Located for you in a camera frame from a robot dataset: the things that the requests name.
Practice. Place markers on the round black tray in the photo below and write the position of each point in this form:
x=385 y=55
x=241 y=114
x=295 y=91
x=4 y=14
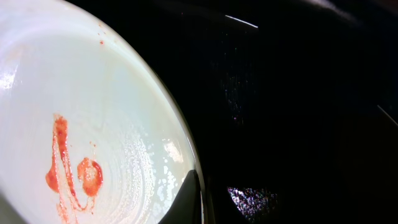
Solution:
x=292 y=104

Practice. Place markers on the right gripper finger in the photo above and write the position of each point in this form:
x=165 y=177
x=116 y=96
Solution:
x=186 y=208

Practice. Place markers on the light blue plate top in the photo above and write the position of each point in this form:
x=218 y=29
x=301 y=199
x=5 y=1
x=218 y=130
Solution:
x=89 y=133

